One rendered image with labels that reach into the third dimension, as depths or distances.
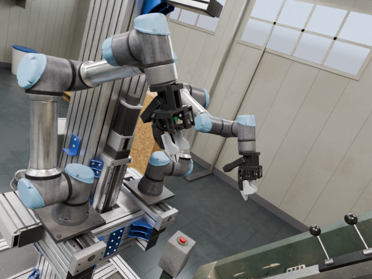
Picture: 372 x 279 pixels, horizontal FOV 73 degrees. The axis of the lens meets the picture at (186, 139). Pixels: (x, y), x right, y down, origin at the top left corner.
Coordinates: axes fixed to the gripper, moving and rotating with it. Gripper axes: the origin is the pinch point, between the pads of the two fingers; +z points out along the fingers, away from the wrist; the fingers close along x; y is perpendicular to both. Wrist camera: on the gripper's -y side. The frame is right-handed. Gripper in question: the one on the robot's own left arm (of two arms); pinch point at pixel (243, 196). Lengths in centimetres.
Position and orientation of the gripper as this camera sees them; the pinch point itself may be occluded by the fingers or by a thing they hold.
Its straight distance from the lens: 115.7
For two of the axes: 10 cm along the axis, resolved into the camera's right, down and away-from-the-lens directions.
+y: 8.0, -0.1, -6.0
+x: 6.0, -0.6, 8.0
